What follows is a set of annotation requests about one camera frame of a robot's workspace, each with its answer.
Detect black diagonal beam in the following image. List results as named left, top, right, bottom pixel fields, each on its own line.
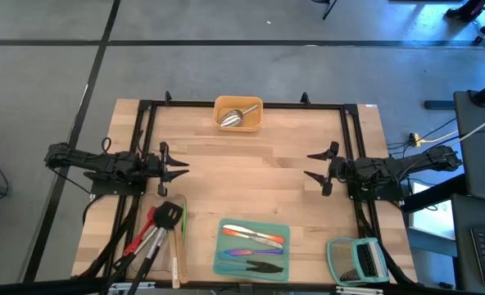
left=401, top=173, right=473, bottom=215

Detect wooden spatula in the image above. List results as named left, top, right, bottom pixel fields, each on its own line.
left=169, top=229, right=182, bottom=289

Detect silver metal scoop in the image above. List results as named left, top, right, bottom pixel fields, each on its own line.
left=217, top=104, right=261, bottom=128

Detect black slotted turner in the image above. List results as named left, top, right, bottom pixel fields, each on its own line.
left=126, top=200, right=184, bottom=295

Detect black front frame rail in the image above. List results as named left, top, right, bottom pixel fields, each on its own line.
left=0, top=275, right=485, bottom=295

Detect orange plastic bin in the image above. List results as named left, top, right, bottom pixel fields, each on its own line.
left=212, top=95, right=265, bottom=134

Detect teal plastic tray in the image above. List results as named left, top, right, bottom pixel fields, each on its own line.
left=212, top=217, right=292, bottom=283

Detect green silicone utensil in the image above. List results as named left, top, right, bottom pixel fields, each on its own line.
left=179, top=206, right=189, bottom=241

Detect black round spatula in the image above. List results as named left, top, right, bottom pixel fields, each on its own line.
left=115, top=204, right=174, bottom=267

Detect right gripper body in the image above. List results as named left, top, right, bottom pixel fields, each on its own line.
left=328, top=157, right=356, bottom=186

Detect pale yellow cable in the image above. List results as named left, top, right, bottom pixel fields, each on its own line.
left=408, top=129, right=460, bottom=148

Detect black frame strut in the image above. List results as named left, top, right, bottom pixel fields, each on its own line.
left=355, top=200, right=418, bottom=287
left=77, top=204, right=131, bottom=280

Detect grey blue floor bar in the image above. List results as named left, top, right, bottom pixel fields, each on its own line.
left=424, top=99, right=456, bottom=111

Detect black stand legs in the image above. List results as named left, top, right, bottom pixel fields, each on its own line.
left=310, top=0, right=339, bottom=21

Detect teal handled black knife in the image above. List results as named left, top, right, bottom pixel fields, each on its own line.
left=215, top=261, right=285, bottom=275
left=217, top=251, right=285, bottom=271

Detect grey blade red-handled knife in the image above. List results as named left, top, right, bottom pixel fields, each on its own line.
left=222, top=223, right=286, bottom=245

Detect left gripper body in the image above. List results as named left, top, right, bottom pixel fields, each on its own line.
left=137, top=152, right=163, bottom=184

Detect white cable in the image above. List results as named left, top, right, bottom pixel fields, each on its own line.
left=460, top=107, right=485, bottom=141

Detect teal framed grater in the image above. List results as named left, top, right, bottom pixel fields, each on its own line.
left=326, top=236, right=391, bottom=287

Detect rainbow iridescent knife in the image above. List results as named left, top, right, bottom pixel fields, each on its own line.
left=223, top=247, right=285, bottom=256

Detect red silicone spatula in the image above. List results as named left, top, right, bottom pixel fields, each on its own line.
left=122, top=212, right=156, bottom=257
left=132, top=206, right=158, bottom=247

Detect dark desk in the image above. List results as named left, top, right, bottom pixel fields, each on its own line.
left=450, top=193, right=485, bottom=294

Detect person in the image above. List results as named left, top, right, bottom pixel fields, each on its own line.
left=443, top=0, right=485, bottom=36

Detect dark grey side table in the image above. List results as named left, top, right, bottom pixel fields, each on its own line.
left=453, top=89, right=485, bottom=205

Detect black aluminium table frame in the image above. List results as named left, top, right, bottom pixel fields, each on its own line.
left=119, top=90, right=391, bottom=284

